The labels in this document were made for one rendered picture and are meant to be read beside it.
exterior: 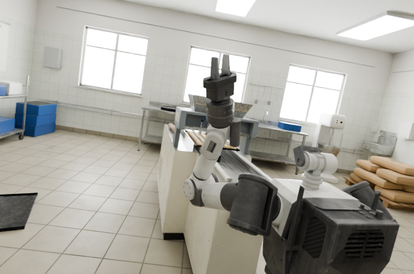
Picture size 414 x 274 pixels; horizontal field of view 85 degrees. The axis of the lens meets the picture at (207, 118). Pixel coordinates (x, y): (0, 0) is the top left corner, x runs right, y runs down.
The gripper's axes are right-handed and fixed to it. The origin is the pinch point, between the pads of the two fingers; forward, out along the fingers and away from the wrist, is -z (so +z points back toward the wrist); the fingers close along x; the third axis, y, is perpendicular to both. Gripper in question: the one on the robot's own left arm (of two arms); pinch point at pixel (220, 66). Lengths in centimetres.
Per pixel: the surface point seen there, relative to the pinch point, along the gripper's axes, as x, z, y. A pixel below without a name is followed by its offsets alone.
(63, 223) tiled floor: -49, 156, -143
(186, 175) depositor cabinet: 42, 117, -78
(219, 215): 18, 94, -17
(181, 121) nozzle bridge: 50, 72, -91
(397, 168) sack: 397, 246, 45
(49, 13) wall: 76, 0, -570
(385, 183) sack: 368, 266, 39
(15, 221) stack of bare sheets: -78, 145, -162
